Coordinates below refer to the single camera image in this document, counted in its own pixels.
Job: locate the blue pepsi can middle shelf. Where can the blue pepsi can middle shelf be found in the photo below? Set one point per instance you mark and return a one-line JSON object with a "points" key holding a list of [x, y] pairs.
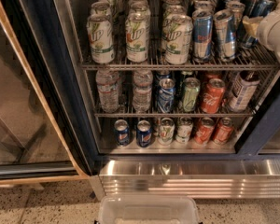
{"points": [[166, 95]]}

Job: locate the water bottle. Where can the water bottle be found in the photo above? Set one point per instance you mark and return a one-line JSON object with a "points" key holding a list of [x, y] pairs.
{"points": [[108, 89], [142, 90]]}

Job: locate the clear plastic bin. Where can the clear plastic bin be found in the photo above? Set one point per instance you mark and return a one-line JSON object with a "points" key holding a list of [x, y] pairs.
{"points": [[147, 209]]}

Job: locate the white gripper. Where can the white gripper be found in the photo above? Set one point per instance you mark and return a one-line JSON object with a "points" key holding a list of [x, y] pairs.
{"points": [[272, 29]]}

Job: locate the left water bottle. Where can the left water bottle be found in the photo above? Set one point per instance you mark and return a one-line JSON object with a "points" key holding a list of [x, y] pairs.
{"points": [[108, 89]]}

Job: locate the white labelled bottle middle shelf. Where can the white labelled bottle middle shelf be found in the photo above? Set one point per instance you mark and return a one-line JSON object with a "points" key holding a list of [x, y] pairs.
{"points": [[243, 89]]}

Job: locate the green can middle shelf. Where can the green can middle shelf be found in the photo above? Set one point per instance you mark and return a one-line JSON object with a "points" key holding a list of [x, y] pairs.
{"points": [[191, 90]]}

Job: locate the second row left 7up can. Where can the second row left 7up can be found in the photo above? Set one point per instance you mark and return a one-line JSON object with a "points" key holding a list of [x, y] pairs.
{"points": [[101, 8]]}

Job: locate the left coke can bottom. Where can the left coke can bottom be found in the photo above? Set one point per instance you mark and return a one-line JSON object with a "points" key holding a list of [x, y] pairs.
{"points": [[204, 131]]}

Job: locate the middle wire shelf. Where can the middle wire shelf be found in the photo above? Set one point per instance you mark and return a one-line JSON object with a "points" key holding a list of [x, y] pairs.
{"points": [[127, 111]]}

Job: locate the second row redbull can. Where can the second row redbull can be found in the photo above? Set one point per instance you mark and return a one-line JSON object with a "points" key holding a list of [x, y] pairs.
{"points": [[238, 9], [204, 5]]}

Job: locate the left 7up can bottom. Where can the left 7up can bottom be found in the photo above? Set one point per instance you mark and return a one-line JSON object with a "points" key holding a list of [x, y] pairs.
{"points": [[166, 131]]}

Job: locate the right 7up can bottom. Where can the right 7up can bottom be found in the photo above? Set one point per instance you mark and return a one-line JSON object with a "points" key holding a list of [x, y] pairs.
{"points": [[184, 129]]}

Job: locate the coke can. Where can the coke can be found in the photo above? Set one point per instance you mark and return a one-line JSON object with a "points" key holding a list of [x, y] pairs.
{"points": [[223, 131], [204, 131]]}

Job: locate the steel fridge bottom grille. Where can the steel fridge bottom grille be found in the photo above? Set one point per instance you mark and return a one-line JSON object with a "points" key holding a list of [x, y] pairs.
{"points": [[196, 179]]}

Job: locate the front left 7up can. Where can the front left 7up can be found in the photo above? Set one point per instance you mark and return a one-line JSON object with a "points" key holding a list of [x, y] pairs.
{"points": [[100, 30]]}

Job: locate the front middle 7up can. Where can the front middle 7up can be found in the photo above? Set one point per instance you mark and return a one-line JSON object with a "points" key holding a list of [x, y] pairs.
{"points": [[136, 37]]}

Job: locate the pepsi can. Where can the pepsi can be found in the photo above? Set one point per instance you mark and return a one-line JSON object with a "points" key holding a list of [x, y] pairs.
{"points": [[122, 132], [143, 133]]}

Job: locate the right coke can bottom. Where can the right coke can bottom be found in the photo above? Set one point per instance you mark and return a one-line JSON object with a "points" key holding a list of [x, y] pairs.
{"points": [[223, 131]]}

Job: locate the top wire shelf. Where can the top wire shelf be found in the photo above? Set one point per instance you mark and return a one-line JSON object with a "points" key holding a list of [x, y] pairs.
{"points": [[256, 59]]}

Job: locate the second row middle 7up can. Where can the second row middle 7up can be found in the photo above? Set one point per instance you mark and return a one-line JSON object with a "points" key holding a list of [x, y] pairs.
{"points": [[140, 7]]}

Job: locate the dark blue fridge door frame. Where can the dark blue fridge door frame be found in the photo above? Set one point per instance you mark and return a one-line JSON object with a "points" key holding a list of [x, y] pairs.
{"points": [[263, 125]]}

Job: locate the second row right 7up can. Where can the second row right 7up can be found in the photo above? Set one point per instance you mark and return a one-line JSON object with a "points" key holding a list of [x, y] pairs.
{"points": [[169, 12]]}

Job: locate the second row right redbull can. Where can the second row right redbull can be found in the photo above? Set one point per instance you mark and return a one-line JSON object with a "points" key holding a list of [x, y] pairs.
{"points": [[238, 9]]}

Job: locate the wire shelf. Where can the wire shelf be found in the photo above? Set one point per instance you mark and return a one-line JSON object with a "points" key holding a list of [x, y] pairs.
{"points": [[256, 59], [127, 111]]}

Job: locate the front right 7up can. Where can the front right 7up can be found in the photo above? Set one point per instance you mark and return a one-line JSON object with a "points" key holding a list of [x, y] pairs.
{"points": [[178, 39]]}

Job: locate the second row 7up can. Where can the second row 7up can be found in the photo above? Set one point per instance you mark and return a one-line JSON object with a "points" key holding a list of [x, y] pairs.
{"points": [[101, 8], [140, 7], [169, 12]]}

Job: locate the second row left redbull can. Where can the second row left redbull can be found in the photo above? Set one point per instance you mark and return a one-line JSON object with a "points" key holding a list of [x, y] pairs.
{"points": [[204, 5]]}

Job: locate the right pepsi can bottom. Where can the right pepsi can bottom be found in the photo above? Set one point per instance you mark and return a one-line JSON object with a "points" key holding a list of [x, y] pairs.
{"points": [[143, 133]]}

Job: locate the open glass fridge door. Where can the open glass fridge door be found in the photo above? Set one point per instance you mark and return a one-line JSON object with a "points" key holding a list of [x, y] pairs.
{"points": [[36, 140]]}

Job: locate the left pepsi can bottom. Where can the left pepsi can bottom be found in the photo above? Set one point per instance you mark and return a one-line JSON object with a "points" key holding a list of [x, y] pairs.
{"points": [[122, 132]]}

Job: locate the right water bottle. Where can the right water bottle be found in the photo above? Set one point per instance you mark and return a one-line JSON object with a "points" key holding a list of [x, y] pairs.
{"points": [[142, 90]]}

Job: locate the red coca cola can middle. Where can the red coca cola can middle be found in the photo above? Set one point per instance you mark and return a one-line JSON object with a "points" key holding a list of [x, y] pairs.
{"points": [[212, 95]]}

